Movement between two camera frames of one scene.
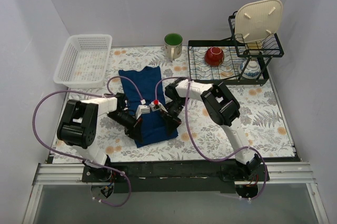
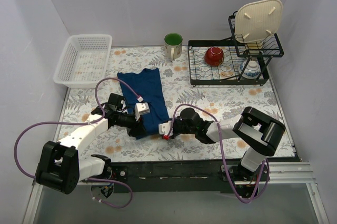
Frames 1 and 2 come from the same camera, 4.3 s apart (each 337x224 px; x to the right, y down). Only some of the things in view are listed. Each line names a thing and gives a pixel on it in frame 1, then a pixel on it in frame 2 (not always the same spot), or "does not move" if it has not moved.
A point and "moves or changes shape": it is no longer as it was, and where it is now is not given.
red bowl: [214, 56] does not move
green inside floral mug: [173, 45] does not move
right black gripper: [170, 118] -> [173, 126]
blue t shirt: [144, 98] moves or changes shape
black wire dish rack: [243, 61] does not move
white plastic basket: [83, 61] does not move
